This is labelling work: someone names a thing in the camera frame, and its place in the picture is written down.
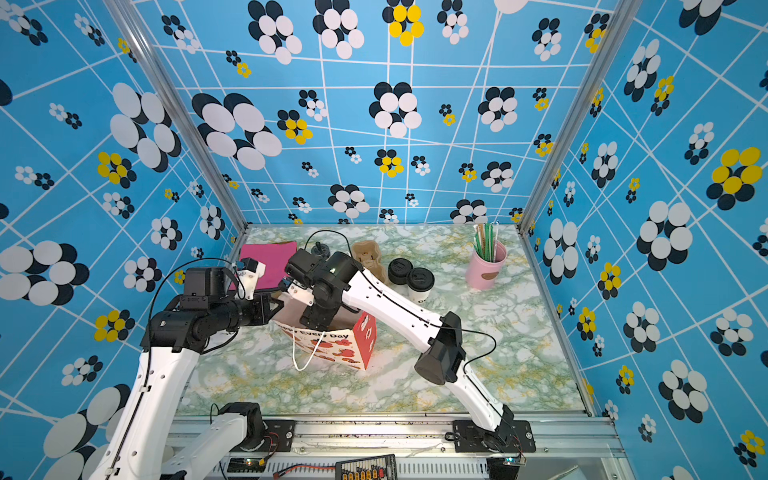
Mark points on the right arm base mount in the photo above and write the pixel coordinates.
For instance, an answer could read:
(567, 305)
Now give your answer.
(468, 438)

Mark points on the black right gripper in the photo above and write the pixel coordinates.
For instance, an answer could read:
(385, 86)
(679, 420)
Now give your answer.
(314, 320)

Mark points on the white paper coffee cup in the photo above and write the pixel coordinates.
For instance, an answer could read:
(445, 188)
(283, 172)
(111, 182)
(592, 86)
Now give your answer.
(418, 296)

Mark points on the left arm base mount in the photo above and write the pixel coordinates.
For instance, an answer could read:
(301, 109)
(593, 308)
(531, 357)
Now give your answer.
(276, 435)

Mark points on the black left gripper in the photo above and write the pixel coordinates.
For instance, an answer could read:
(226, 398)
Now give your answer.
(263, 313)

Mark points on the pink straw holder cup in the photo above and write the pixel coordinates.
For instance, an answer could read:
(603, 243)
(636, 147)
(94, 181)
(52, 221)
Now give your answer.
(482, 274)

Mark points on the white red paper gift bag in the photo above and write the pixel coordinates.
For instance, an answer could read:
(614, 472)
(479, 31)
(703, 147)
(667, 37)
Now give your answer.
(351, 339)

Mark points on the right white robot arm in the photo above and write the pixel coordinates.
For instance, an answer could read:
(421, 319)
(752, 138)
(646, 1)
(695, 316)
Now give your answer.
(438, 338)

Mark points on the green and white straws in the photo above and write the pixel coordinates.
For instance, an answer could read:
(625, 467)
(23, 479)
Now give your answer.
(485, 238)

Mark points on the black cup lid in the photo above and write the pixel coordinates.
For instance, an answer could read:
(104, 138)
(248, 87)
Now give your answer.
(420, 279)

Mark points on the pink paper napkin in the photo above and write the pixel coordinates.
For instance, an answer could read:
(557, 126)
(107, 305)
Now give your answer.
(274, 256)

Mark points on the glass sugar jar black lid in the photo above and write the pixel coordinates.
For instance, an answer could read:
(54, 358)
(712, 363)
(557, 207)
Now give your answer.
(321, 250)

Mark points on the black battery charger device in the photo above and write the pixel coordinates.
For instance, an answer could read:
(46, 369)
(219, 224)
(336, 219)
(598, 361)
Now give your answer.
(383, 467)

